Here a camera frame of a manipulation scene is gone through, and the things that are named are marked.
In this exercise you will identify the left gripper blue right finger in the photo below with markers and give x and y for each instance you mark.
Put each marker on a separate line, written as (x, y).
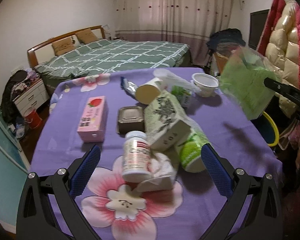
(216, 170)

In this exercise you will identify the crumpled white tissue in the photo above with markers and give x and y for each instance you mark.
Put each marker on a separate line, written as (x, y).
(164, 168)

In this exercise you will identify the white supplement pill bottle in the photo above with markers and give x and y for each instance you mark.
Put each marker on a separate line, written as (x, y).
(136, 158)

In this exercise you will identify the cream puffer jacket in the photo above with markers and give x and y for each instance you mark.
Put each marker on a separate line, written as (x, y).
(282, 47)

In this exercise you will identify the green white plastic bottle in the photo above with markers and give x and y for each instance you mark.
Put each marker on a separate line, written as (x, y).
(189, 148)

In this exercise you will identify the green patterned tissue box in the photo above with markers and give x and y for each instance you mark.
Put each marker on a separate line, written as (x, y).
(165, 122)

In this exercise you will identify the bed with green plaid cover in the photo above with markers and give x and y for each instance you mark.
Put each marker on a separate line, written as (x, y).
(104, 56)

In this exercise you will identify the white nightstand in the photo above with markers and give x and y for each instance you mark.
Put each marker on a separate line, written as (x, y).
(32, 98)

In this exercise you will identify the green plastic bag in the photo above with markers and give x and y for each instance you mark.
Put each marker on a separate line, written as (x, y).
(243, 78)

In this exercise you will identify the pink strawberry milk carton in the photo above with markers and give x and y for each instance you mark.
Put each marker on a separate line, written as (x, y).
(92, 124)

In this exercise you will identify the clear plastic bag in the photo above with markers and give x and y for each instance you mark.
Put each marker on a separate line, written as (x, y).
(174, 80)

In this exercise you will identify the pile of dark clothes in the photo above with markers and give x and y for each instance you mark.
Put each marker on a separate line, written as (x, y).
(230, 35)

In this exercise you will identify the black television screen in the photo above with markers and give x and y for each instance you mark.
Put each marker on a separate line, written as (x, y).
(257, 22)

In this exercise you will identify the white yogurt cup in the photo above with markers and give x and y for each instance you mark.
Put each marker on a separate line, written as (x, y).
(205, 83)

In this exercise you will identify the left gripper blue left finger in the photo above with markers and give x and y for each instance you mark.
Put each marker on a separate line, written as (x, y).
(81, 170)

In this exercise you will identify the pink striped curtain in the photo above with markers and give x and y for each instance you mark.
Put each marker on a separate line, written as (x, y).
(180, 21)

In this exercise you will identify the white paper cup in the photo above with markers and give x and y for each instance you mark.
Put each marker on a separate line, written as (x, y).
(147, 92)

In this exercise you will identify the brown pillow left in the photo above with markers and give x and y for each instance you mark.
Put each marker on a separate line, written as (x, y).
(63, 46)

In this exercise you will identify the yellow rimmed blue trash bin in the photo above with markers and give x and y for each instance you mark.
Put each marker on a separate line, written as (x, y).
(267, 129)

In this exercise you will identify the red bucket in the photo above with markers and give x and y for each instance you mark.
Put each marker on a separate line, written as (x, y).
(32, 118)

